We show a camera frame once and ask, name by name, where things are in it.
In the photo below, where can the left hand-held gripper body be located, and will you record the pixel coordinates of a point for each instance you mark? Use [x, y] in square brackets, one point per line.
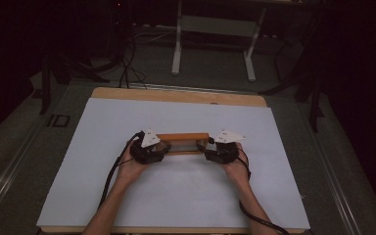
[148, 153]

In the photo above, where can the white metal table frame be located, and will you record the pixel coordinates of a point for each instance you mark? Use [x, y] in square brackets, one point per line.
[215, 26]

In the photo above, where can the person's left hand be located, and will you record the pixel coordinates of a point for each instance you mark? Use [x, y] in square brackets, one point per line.
[131, 169]

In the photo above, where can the white table mat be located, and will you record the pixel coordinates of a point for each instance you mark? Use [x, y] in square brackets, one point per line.
[182, 196]

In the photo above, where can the aluminium floor rail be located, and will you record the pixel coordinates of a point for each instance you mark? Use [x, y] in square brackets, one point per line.
[6, 176]
[336, 186]

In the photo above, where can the person's right hand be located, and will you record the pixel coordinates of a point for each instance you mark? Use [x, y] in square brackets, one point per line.
[238, 169]

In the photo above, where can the black tripod stand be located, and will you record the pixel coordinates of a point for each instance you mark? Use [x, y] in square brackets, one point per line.
[310, 81]

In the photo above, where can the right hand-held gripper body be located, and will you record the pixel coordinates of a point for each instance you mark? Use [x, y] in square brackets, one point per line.
[223, 151]

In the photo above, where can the orange wooden bar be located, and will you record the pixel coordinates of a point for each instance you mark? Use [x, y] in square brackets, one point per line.
[182, 137]

